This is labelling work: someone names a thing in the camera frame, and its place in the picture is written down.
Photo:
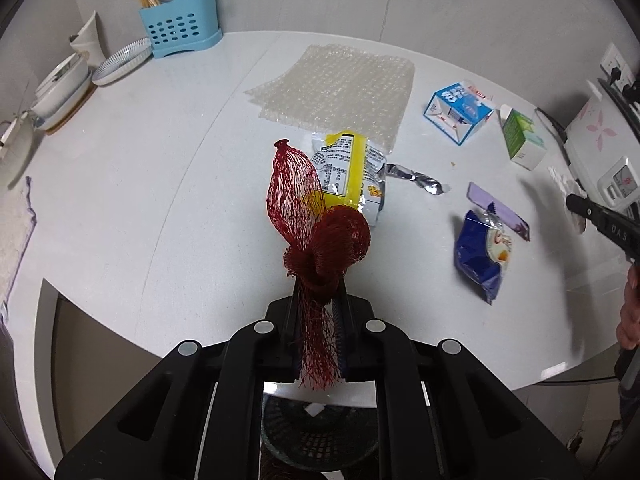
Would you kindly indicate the crumpled clear plastic wrapper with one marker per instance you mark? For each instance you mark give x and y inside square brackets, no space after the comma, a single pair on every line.
[562,180]

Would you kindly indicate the striped plate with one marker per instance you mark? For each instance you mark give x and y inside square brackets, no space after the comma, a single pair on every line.
[122,60]

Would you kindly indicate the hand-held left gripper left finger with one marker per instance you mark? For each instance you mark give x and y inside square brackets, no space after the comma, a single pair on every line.
[280,325]

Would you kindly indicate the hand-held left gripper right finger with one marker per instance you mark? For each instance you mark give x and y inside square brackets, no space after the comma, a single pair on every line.
[341,332]

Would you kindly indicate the yellow white snack packet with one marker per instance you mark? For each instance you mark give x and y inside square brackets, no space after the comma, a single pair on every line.
[345,170]

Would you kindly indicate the blue white milk carton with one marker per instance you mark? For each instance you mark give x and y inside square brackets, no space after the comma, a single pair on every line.
[460,105]

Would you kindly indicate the person's right hand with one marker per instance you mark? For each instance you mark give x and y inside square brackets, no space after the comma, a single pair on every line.
[630,310]

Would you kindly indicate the green white small carton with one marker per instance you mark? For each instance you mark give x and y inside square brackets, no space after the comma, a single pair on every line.
[517,135]

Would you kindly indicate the blue utensil holder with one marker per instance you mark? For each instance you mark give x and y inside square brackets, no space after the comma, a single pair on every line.
[180,25]

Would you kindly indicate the purple packet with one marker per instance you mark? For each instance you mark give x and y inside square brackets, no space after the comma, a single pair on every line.
[500,207]

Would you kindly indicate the red mesh net bag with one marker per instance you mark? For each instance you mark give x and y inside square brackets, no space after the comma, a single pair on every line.
[340,235]

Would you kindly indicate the clear bubble wrap sheet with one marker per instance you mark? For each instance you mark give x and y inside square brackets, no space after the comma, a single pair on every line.
[340,85]

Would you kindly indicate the white bowl stack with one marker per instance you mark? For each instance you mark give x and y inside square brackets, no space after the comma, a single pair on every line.
[60,87]

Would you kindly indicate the wooden board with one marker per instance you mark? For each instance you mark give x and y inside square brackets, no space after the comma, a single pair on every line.
[75,110]

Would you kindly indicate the black mesh waste basket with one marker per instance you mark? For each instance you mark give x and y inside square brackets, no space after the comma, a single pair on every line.
[320,445]

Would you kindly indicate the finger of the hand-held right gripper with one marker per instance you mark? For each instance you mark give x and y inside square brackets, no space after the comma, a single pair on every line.
[585,206]

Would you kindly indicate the white wall socket with plug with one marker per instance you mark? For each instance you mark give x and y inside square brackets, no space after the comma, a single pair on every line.
[614,60]

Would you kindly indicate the white ceramic jug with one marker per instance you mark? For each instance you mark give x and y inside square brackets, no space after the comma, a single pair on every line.
[89,40]

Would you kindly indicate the white rice cooker pink flower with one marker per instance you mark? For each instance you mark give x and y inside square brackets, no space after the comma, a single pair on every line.
[600,130]

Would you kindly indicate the blue snack packet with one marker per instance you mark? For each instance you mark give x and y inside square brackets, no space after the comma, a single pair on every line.
[475,260]

